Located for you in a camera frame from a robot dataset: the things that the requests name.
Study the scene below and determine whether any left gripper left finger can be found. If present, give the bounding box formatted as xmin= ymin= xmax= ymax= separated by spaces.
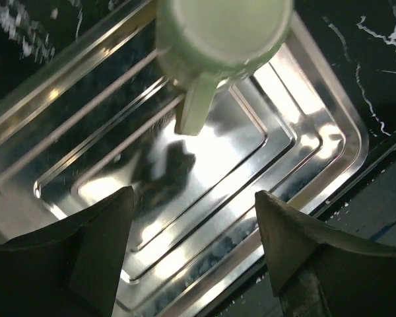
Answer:
xmin=0 ymin=186 xmax=135 ymax=316

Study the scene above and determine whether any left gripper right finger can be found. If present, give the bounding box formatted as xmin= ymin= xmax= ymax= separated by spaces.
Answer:
xmin=255 ymin=190 xmax=396 ymax=316

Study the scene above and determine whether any light green mug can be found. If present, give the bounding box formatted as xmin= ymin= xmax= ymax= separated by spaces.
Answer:
xmin=156 ymin=0 xmax=294 ymax=136

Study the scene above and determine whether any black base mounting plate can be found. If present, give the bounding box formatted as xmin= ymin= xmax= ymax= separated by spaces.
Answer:
xmin=209 ymin=132 xmax=396 ymax=316

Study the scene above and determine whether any silver metal tray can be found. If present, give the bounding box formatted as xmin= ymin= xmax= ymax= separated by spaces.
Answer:
xmin=0 ymin=1 xmax=368 ymax=316

